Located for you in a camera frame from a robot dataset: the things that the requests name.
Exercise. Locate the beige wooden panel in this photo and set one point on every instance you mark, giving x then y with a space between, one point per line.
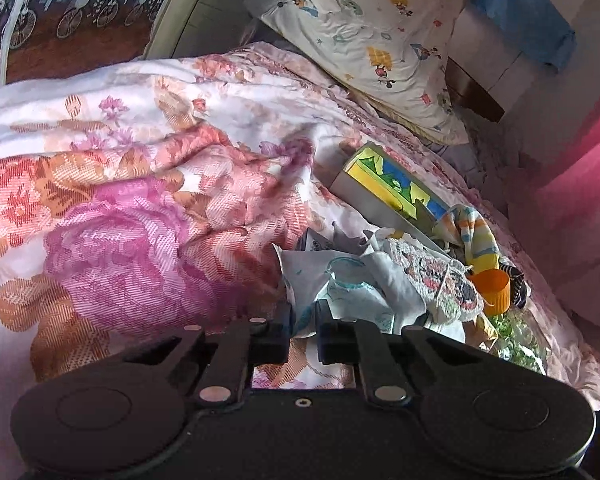
180 15

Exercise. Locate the grey crumpled bedding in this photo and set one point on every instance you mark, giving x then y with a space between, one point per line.
480 160

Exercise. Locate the pink floral lace cloth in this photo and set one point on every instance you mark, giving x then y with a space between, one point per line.
430 280

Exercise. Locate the pink curtain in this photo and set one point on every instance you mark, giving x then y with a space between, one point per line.
580 210

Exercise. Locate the blue hanging cloth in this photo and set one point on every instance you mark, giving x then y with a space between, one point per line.
525 15

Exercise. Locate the blue printed fabric wardrobe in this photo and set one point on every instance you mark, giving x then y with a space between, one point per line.
80 10

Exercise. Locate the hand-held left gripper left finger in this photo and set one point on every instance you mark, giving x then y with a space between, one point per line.
272 341

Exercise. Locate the pink floral blanket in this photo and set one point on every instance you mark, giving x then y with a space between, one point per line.
130 210

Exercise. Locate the dark wooden headboard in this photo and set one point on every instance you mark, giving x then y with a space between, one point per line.
472 90

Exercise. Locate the cartoon print pillow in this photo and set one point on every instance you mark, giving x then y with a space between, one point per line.
360 35

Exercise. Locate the white cabinet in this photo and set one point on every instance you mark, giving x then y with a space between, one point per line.
222 15

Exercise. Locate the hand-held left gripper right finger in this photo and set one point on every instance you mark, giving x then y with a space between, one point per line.
332 342

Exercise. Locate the white teal printed cloth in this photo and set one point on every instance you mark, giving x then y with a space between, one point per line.
350 285

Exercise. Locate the navy striped sock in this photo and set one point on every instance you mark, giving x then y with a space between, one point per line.
515 285

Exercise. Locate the orange yellow striped sock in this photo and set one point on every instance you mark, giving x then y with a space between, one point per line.
475 235

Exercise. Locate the colourful printed box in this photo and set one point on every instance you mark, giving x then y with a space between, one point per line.
380 180

